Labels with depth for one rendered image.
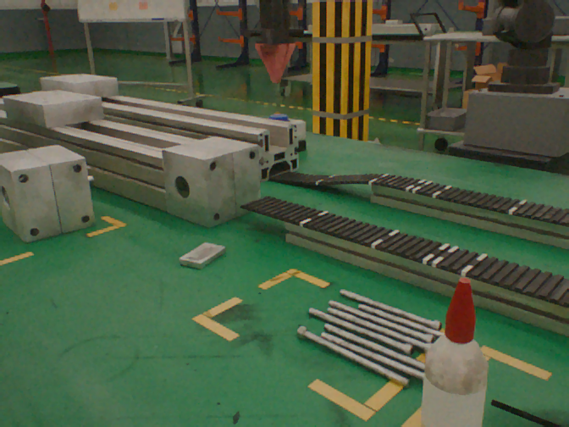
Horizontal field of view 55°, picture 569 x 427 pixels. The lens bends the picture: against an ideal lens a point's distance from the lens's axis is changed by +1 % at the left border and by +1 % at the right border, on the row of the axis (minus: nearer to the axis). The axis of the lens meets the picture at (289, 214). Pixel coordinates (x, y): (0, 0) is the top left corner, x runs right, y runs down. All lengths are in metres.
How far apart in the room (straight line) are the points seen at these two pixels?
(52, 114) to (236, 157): 0.41
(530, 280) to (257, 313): 0.25
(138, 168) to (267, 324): 0.40
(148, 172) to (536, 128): 0.72
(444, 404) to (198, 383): 0.19
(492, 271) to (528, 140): 0.62
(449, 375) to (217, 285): 0.30
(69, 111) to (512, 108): 0.82
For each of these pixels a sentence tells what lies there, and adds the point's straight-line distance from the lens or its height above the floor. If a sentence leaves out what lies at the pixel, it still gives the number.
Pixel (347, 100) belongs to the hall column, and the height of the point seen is 0.42.
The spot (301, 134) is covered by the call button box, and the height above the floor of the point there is 0.82.
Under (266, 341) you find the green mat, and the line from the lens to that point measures 0.48.
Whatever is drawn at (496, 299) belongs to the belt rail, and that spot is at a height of 0.79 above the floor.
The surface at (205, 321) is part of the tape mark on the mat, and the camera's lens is 0.52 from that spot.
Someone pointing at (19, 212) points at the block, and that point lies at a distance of 0.75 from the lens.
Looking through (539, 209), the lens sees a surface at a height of 0.81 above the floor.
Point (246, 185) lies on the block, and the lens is 0.76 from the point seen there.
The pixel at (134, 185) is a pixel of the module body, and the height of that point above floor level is 0.81.
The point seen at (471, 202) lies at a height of 0.81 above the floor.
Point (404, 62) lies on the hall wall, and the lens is 9.60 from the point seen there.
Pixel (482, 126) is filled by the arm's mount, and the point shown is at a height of 0.82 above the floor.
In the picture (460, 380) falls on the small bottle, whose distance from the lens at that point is 0.35.
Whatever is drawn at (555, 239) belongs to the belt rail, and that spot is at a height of 0.79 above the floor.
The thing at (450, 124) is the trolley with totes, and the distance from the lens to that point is 3.83.
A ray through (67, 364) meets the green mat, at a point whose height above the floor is 0.78.
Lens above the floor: 1.05
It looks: 21 degrees down
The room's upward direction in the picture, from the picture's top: 1 degrees counter-clockwise
